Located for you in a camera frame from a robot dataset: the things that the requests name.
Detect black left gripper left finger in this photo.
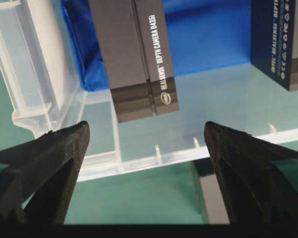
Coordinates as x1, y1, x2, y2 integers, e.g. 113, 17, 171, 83
0, 121, 90, 238

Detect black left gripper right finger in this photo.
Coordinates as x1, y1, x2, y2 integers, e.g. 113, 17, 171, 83
204, 121, 298, 238

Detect black realsense box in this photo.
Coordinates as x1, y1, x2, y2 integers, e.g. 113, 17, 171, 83
89, 0, 179, 123
251, 0, 298, 91
191, 158, 229, 225

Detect clear plastic storage case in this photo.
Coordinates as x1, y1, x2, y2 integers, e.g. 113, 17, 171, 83
0, 0, 298, 181

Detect blue cloth in case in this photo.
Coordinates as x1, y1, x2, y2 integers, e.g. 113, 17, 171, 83
61, 0, 251, 92

